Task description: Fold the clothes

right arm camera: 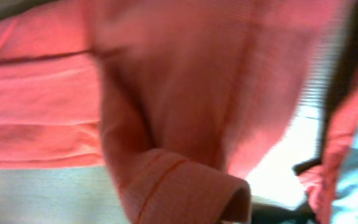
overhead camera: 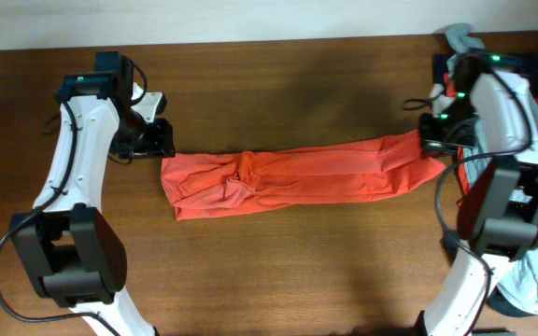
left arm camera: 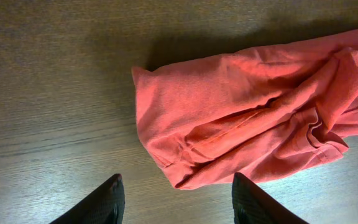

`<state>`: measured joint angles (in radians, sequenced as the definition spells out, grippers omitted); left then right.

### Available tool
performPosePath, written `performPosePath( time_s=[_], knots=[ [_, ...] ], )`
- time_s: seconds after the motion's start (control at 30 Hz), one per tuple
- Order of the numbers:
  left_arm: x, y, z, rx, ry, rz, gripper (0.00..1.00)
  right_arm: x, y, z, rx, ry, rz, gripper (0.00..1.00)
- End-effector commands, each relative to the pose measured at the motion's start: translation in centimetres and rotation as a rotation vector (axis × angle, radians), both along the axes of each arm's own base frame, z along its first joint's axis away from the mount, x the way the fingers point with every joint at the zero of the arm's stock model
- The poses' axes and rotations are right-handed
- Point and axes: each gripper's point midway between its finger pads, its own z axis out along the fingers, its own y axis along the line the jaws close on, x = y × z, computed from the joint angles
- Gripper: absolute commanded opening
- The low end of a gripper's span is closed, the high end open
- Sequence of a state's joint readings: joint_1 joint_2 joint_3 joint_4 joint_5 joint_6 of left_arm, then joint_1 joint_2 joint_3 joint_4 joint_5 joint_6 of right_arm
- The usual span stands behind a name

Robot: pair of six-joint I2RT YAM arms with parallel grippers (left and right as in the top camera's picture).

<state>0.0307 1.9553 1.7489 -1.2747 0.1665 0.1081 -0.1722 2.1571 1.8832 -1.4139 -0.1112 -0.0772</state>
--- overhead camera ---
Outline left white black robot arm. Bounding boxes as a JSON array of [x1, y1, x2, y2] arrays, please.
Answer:
[[3, 51, 176, 335]]

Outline light grey shirt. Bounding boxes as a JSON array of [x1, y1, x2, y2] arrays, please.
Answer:
[[446, 23, 538, 315]]

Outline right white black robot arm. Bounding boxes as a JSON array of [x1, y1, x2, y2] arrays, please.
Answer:
[[414, 49, 538, 336]]

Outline dark navy garment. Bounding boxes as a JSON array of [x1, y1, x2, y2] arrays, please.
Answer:
[[432, 52, 538, 97]]

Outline orange red printed t-shirt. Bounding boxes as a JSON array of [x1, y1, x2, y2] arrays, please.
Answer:
[[161, 131, 445, 220]]

